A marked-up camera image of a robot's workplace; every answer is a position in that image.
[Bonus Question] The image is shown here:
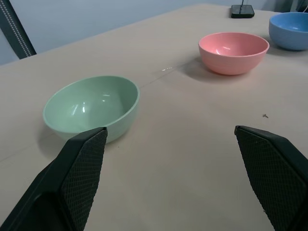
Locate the small black device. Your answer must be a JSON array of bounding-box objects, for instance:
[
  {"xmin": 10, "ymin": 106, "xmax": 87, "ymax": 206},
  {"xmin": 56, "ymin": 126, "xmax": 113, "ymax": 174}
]
[{"xmin": 231, "ymin": 4, "xmax": 255, "ymax": 19}]

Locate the green plastic bowl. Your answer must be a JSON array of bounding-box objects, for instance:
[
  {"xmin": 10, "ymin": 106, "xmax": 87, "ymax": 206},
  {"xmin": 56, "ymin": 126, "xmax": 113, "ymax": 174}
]
[{"xmin": 43, "ymin": 75, "xmax": 141, "ymax": 144}]

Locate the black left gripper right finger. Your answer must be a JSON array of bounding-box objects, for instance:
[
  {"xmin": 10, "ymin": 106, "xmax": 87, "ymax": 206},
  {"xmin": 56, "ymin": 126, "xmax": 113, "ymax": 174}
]
[{"xmin": 234, "ymin": 125, "xmax": 308, "ymax": 231}]

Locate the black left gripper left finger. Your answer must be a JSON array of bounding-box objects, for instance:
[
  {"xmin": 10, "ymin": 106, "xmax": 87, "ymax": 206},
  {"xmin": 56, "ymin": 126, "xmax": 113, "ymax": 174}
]
[{"xmin": 0, "ymin": 126, "xmax": 108, "ymax": 231}]

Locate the dark dotted strap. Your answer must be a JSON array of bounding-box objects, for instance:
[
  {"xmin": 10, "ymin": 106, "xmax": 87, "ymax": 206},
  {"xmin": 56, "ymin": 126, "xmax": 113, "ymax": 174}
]
[{"xmin": 0, "ymin": 0, "xmax": 37, "ymax": 59}]

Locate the red plastic bowl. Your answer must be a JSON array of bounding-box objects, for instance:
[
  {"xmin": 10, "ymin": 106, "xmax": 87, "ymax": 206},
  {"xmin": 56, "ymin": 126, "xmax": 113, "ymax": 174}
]
[{"xmin": 198, "ymin": 32, "xmax": 270, "ymax": 76}]

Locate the blue plastic bowl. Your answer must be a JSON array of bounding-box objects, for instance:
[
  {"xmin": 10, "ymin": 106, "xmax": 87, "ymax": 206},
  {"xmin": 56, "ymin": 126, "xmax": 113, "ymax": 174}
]
[{"xmin": 268, "ymin": 12, "xmax": 308, "ymax": 51}]

